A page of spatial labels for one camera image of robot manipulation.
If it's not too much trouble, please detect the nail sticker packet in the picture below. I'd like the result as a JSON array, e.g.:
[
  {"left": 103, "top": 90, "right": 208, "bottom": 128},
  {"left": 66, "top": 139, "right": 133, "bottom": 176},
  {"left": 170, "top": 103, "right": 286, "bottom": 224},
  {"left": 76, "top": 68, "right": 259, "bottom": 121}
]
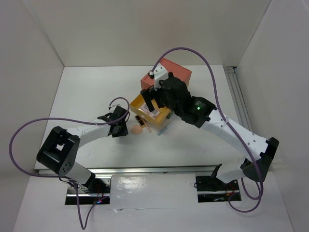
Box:
[{"left": 140, "top": 103, "right": 161, "bottom": 119}]

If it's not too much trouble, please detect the yellow drawer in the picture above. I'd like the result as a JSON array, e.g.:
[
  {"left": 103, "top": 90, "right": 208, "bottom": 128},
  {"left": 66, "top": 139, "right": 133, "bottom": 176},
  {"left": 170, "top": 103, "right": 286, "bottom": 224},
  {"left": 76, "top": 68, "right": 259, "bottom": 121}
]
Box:
[{"left": 130, "top": 94, "right": 171, "bottom": 127}]

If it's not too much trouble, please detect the round pink powder puff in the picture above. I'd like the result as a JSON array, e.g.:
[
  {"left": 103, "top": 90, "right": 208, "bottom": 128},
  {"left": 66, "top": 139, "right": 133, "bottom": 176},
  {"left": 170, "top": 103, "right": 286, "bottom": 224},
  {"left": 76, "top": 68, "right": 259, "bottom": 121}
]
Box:
[{"left": 131, "top": 125, "right": 143, "bottom": 135}]

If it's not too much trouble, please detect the red top drawer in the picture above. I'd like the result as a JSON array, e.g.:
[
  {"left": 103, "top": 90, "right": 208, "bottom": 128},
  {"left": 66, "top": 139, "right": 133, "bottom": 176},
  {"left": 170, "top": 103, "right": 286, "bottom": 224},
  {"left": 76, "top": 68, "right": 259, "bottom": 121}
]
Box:
[{"left": 140, "top": 58, "right": 192, "bottom": 89}]

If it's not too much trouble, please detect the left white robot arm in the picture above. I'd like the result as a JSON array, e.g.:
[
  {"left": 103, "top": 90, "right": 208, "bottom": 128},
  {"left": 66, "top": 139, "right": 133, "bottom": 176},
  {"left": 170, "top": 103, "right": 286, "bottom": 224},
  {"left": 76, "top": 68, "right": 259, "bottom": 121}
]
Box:
[{"left": 36, "top": 105, "right": 128, "bottom": 193}]

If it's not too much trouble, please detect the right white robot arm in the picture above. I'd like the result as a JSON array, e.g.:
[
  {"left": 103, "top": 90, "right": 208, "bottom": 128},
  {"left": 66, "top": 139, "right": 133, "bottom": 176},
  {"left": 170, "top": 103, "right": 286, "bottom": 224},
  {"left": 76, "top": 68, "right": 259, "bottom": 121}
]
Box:
[{"left": 140, "top": 77, "right": 279, "bottom": 189}]

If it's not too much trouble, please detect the black gold lipstick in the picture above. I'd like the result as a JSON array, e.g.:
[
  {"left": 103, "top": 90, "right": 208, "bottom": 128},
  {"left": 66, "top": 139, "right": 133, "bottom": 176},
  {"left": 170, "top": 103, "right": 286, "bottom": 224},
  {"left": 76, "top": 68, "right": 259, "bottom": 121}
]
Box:
[{"left": 135, "top": 115, "right": 145, "bottom": 128}]

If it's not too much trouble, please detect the pink lip liner pencil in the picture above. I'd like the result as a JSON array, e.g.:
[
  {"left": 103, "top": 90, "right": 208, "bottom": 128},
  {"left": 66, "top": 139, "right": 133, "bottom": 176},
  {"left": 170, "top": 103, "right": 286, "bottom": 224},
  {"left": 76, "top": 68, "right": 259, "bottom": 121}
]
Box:
[{"left": 141, "top": 116, "right": 152, "bottom": 133}]

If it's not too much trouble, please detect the three-drawer organizer box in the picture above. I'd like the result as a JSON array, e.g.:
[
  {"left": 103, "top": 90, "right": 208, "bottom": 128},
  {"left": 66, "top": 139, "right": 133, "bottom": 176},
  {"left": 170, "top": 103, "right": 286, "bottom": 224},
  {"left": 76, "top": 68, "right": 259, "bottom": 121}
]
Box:
[{"left": 140, "top": 58, "right": 192, "bottom": 115}]

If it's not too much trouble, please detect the blue eyebrow razor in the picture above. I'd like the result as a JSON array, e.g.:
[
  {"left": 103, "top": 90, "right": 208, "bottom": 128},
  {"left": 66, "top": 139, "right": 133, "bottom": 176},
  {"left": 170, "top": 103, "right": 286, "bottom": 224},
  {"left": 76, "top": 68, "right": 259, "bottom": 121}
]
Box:
[{"left": 157, "top": 121, "right": 174, "bottom": 136}]

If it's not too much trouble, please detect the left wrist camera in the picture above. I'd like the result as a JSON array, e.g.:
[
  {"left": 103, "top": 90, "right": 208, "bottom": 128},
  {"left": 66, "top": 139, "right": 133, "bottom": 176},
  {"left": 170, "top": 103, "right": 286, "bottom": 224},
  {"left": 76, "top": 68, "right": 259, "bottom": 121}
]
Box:
[{"left": 108, "top": 104, "right": 121, "bottom": 113}]

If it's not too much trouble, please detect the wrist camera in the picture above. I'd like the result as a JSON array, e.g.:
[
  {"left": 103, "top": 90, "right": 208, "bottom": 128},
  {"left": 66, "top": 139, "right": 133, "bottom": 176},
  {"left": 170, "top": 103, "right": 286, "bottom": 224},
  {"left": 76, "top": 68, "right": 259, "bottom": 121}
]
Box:
[
  {"left": 108, "top": 104, "right": 121, "bottom": 113},
  {"left": 149, "top": 63, "right": 169, "bottom": 91}
]

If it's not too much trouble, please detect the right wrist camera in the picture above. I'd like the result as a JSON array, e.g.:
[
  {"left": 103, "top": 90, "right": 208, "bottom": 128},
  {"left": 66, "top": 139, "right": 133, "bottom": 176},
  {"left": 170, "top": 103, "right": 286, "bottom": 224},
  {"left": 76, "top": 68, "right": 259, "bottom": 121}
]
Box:
[{"left": 149, "top": 63, "right": 169, "bottom": 91}]

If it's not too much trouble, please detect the aluminium rail right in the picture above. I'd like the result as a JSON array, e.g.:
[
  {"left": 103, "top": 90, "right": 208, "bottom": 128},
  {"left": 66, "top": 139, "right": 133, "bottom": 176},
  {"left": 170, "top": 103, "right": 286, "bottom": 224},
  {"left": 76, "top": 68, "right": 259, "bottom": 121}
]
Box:
[{"left": 224, "top": 67, "right": 253, "bottom": 131}]

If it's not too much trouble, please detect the aluminium rail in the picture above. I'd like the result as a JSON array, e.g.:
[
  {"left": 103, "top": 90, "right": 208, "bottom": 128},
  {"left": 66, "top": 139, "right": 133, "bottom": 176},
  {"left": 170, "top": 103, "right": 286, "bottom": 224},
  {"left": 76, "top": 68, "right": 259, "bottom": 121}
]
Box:
[
  {"left": 224, "top": 67, "right": 253, "bottom": 131},
  {"left": 36, "top": 164, "right": 220, "bottom": 176}
]

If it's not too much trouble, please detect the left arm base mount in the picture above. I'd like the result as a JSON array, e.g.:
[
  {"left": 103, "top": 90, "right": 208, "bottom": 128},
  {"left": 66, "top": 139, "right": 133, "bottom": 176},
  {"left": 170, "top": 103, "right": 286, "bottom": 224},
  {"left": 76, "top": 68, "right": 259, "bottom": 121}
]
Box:
[{"left": 65, "top": 175, "right": 112, "bottom": 205}]

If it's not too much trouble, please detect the aluminium rail front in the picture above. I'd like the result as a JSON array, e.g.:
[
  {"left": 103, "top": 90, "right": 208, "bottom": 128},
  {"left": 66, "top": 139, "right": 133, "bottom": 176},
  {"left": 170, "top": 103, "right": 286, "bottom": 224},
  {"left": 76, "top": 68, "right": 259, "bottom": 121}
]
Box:
[{"left": 36, "top": 164, "right": 220, "bottom": 176}]

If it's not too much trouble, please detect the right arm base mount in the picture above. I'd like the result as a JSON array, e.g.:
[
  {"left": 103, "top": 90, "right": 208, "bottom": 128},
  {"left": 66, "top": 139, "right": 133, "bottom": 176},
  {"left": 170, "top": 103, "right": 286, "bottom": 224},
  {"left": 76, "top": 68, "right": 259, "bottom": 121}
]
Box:
[{"left": 194, "top": 175, "right": 241, "bottom": 203}]

